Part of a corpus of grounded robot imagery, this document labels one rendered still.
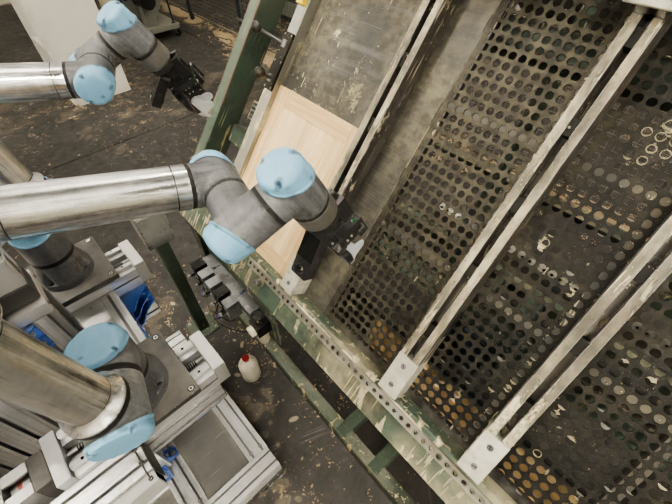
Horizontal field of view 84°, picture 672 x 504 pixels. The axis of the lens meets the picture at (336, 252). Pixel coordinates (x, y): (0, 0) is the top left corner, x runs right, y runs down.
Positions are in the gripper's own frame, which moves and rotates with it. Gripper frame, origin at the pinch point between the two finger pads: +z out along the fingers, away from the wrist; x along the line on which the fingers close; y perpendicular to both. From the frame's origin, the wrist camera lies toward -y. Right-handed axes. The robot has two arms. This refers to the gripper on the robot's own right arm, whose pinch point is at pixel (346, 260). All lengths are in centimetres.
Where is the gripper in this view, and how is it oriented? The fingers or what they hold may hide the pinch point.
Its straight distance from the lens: 83.5
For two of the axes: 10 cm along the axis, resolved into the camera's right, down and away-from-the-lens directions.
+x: -6.8, -5.5, 4.8
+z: 3.4, 3.5, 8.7
